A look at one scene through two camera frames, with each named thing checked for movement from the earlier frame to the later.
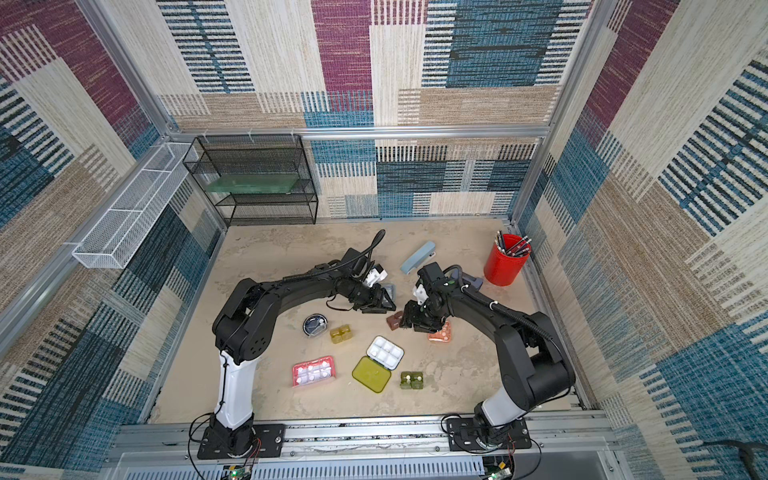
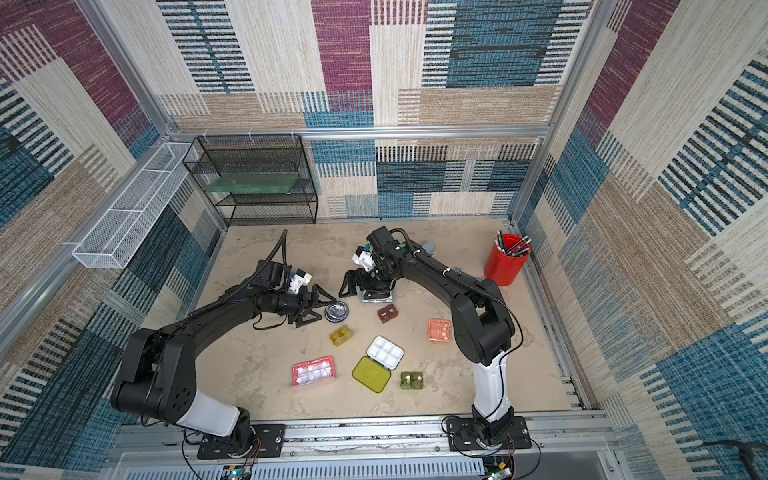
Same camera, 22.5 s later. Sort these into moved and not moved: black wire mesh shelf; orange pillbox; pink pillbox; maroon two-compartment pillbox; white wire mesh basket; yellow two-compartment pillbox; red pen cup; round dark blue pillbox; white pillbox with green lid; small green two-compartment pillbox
Moved: round dark blue pillbox; maroon two-compartment pillbox
Not moved: white wire mesh basket; orange pillbox; white pillbox with green lid; small green two-compartment pillbox; red pen cup; black wire mesh shelf; pink pillbox; yellow two-compartment pillbox
